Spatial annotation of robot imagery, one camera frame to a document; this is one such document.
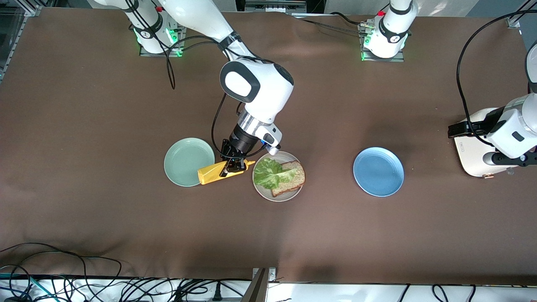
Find beige plate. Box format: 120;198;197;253
252;151;305;202

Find long black floor cable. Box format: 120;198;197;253
0;242;122;290

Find brown tablecloth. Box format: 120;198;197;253
0;6;537;286

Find thick black base cable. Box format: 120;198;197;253
329;12;365;26

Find grey power strip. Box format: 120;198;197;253
235;0;326;15

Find teal cable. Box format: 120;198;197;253
0;273;44;300

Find thin grey base cable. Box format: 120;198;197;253
292;16;366;34

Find aluminium frame profile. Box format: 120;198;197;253
506;0;537;29
0;0;42;84

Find dark grey post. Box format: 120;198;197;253
247;268;269;302

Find brown bread slice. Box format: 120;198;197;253
271;161;306;198

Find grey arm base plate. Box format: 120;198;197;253
360;23;405;63
138;19;186;57

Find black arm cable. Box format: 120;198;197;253
211;93;246;161
456;10;537;147
126;0;235;91

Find silver metal bracket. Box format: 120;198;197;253
252;267;276;282

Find yellow mustard squeeze bottle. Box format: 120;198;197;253
198;159;255;185

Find green lettuce leaf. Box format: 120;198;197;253
253;157;287;190

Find blue plate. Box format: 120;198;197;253
353;147;405;197

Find green plate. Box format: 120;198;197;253
164;138;216;187

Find white toaster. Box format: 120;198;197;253
454;108;529;179

